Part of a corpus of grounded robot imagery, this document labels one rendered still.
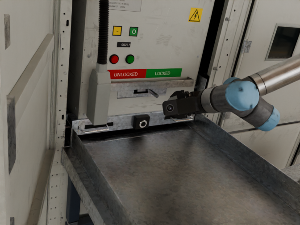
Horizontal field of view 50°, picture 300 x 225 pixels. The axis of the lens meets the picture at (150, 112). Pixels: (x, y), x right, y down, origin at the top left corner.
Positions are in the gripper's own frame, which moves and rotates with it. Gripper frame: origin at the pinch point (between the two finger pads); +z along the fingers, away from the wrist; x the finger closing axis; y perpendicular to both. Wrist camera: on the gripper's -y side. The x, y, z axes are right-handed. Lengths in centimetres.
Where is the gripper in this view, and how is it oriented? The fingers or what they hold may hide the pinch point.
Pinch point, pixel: (165, 106)
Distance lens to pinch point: 110.6
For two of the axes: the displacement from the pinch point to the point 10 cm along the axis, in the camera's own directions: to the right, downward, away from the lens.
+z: -5.0, 0.7, 8.6
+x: -1.1, -9.9, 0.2
